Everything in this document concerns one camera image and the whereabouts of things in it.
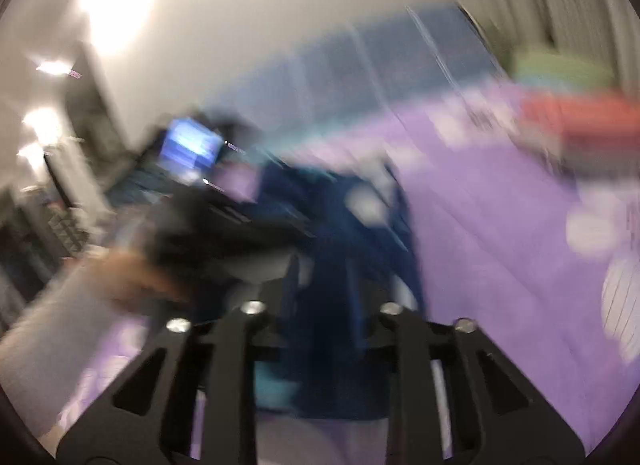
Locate person's left forearm grey sleeve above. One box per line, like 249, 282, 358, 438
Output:
0, 249, 193, 446

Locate green folded cloth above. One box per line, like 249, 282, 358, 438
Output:
509, 46, 618, 92

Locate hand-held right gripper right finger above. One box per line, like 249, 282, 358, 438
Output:
360, 301, 586, 465

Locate beige curtain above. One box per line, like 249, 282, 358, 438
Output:
480, 0, 640, 96

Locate pink folded cloth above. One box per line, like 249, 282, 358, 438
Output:
519, 94, 640, 173

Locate blue plaid pillow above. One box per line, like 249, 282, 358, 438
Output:
220, 2, 506, 156

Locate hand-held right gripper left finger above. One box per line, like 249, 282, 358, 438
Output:
56, 279, 301, 465

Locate ceiling light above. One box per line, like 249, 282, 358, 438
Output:
75, 0, 157, 57

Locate dark furniture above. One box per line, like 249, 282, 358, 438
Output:
0, 180, 108, 331

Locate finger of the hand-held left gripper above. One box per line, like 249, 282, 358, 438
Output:
210, 202, 318, 252

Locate purple floral bed sheet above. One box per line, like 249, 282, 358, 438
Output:
50, 80, 640, 465

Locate navy fleece garment white dots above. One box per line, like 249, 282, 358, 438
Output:
252, 158, 428, 421

